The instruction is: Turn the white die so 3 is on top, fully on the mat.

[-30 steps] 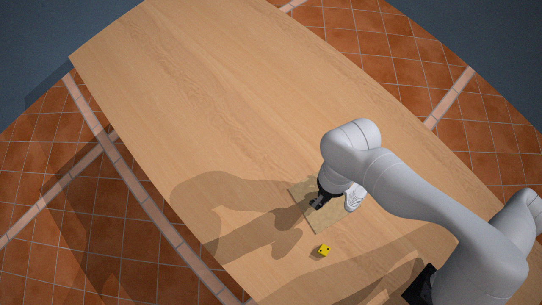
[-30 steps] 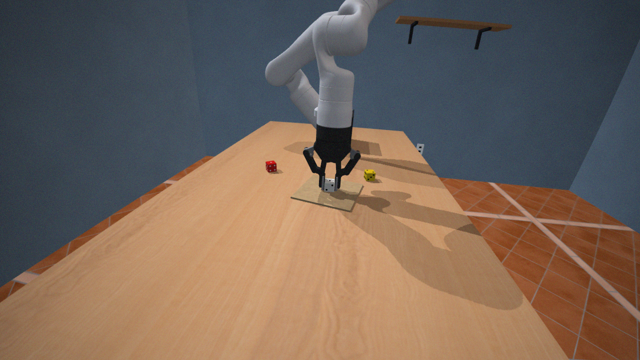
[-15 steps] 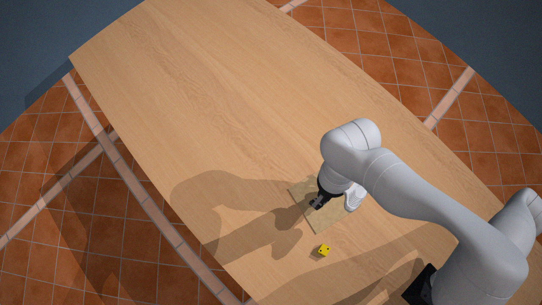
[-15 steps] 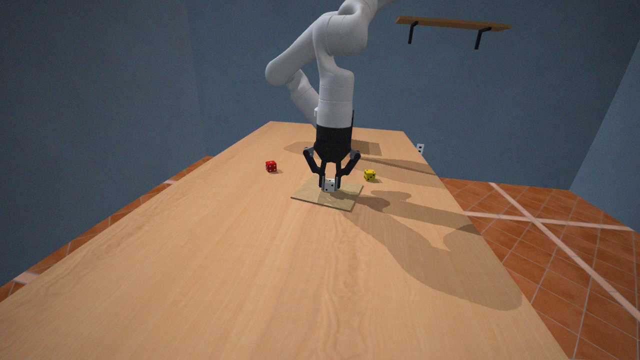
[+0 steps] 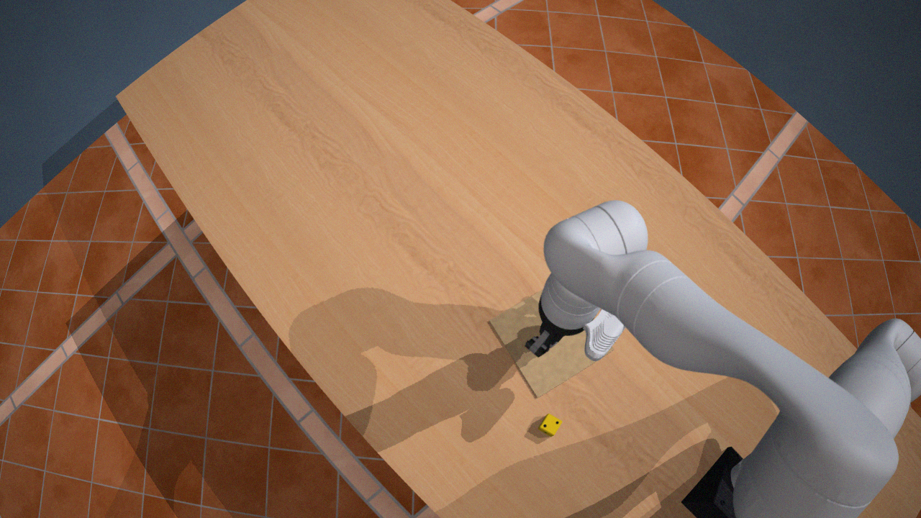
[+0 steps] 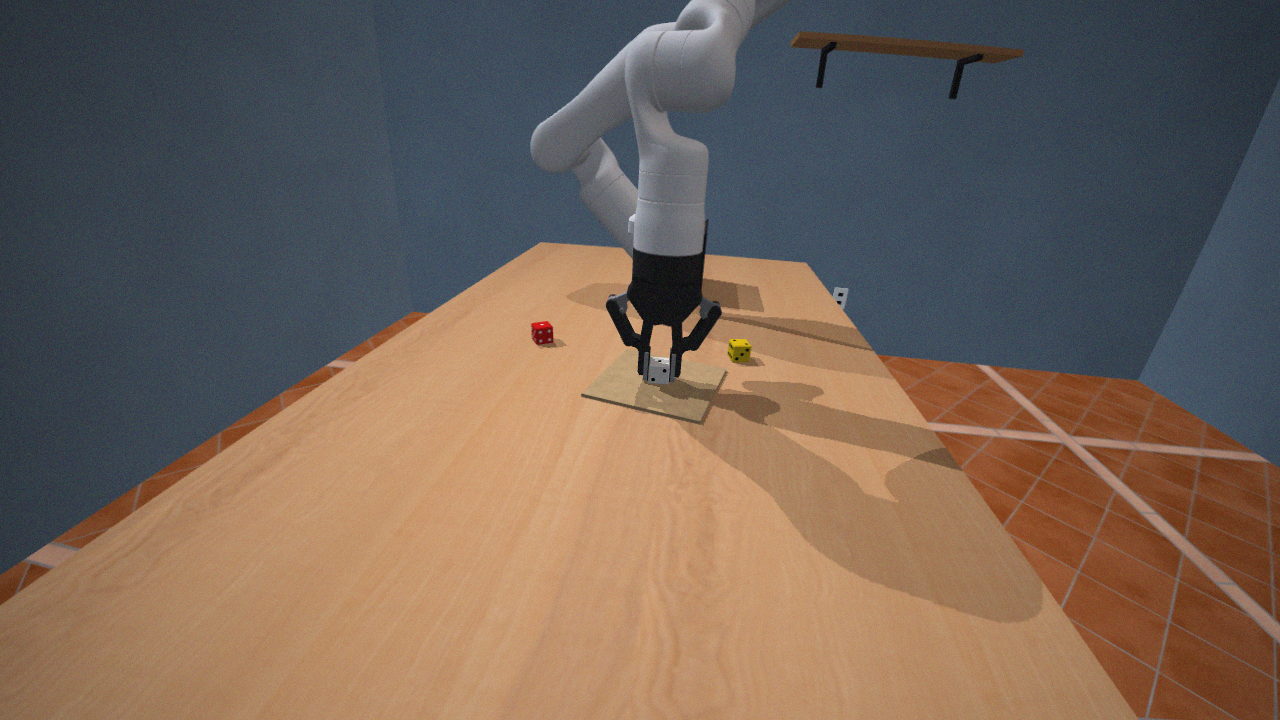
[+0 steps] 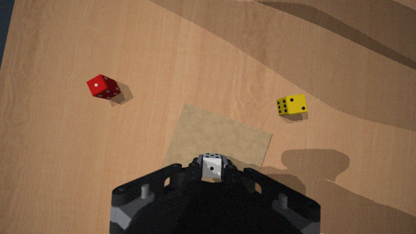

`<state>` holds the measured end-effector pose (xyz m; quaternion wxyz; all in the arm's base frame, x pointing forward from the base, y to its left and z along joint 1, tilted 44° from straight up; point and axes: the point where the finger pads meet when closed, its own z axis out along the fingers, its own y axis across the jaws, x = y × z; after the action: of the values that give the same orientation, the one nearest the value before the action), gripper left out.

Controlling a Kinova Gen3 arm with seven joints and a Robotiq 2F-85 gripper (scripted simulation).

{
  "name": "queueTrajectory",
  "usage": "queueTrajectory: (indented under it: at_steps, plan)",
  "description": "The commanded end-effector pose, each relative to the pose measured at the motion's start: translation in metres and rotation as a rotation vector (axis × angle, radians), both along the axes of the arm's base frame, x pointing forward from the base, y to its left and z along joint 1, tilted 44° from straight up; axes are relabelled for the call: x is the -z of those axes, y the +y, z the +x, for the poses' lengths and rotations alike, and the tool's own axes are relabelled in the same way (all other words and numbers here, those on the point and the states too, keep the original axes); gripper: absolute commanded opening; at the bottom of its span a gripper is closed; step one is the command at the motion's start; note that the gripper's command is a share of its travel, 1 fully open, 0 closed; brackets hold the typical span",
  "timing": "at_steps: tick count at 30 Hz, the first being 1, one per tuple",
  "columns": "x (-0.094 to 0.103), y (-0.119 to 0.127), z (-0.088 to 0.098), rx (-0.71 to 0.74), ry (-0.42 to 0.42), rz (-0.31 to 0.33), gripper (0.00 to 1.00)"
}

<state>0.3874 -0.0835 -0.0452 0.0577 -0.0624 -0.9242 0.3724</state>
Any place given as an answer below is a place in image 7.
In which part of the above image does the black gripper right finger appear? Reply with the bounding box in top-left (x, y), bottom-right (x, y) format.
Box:
top-left (221, 155), bottom-right (321, 234)

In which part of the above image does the red die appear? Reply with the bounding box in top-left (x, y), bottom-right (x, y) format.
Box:
top-left (86, 74), bottom-right (121, 99)

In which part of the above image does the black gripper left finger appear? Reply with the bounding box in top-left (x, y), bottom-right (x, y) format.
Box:
top-left (109, 154), bottom-right (203, 234)

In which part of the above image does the white die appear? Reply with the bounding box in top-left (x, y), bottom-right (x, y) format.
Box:
top-left (202, 153), bottom-right (222, 178)

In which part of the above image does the yellow die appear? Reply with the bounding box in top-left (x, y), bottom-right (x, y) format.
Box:
top-left (276, 94), bottom-right (307, 116)

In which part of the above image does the tan square mat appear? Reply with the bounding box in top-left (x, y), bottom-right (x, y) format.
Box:
top-left (161, 103), bottom-right (272, 172)

